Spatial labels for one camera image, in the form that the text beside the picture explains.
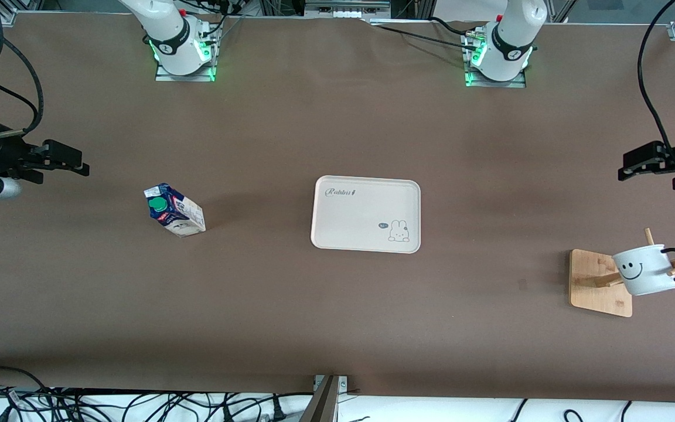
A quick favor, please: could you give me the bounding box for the white smiley mug black handle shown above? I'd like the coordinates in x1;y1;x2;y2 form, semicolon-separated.
612;244;675;297

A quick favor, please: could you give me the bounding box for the blue white milk carton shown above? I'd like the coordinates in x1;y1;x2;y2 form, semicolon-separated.
143;183;206;238

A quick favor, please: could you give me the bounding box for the wooden cup rack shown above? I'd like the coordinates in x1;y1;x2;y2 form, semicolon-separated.
569;227;675;318

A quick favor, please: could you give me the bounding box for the cream rabbit print tray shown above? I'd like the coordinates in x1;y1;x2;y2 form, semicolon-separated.
311;175;422;254

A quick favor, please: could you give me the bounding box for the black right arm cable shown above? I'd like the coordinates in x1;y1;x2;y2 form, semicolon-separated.
0;9;44;139

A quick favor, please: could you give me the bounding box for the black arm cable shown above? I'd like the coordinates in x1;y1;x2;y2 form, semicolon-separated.
0;9;44;139
636;0;675;156

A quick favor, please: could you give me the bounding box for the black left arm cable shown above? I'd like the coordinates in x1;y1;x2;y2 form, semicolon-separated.
636;0;675;156

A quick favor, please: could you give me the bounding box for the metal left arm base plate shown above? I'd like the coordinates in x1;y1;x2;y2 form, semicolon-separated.
462;29;527;89

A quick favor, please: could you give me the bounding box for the black cable cluster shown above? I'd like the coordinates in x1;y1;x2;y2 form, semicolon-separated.
194;0;246;36

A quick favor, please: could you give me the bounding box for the thick black looped cable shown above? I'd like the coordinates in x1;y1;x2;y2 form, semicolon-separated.
0;366;54;422

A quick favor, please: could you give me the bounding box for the black cable on table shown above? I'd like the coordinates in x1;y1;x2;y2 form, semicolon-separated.
367;19;479;52

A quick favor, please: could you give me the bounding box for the metal post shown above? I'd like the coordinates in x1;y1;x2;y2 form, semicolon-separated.
301;375;338;422

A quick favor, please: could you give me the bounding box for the small metal bracket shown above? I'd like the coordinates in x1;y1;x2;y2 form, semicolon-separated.
314;375;349;392

